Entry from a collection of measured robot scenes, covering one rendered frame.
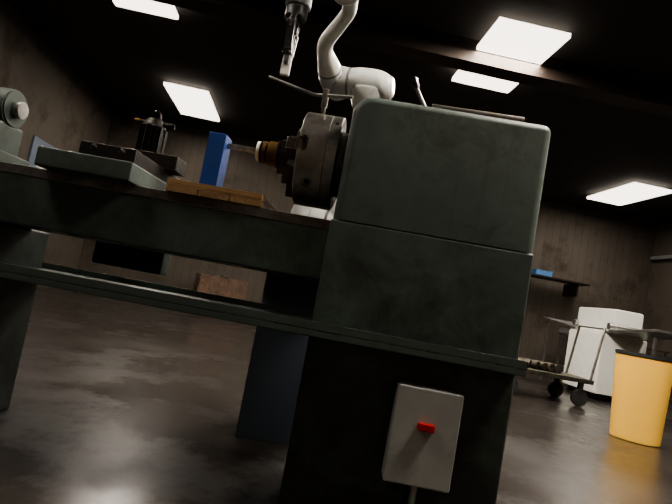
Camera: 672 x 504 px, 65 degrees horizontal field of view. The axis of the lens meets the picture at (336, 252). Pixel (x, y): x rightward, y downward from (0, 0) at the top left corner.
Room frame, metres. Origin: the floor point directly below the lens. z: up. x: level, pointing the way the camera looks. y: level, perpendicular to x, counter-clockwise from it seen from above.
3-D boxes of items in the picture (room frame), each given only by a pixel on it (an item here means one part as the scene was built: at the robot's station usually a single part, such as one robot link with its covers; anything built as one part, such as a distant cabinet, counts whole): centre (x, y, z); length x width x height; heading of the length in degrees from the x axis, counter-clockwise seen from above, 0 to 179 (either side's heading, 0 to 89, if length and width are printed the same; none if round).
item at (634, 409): (3.98, -2.45, 0.32); 0.40 x 0.40 x 0.64
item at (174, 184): (1.77, 0.39, 0.88); 0.36 x 0.30 x 0.04; 177
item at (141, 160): (1.80, 0.74, 0.95); 0.43 x 0.18 x 0.04; 177
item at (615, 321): (6.66, -3.58, 0.56); 2.36 x 0.60 x 1.11; 5
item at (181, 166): (1.86, 0.70, 1.00); 0.20 x 0.10 x 0.05; 87
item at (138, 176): (1.82, 0.78, 0.89); 0.53 x 0.30 x 0.06; 177
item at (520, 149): (1.75, -0.28, 1.06); 0.59 x 0.48 x 0.39; 87
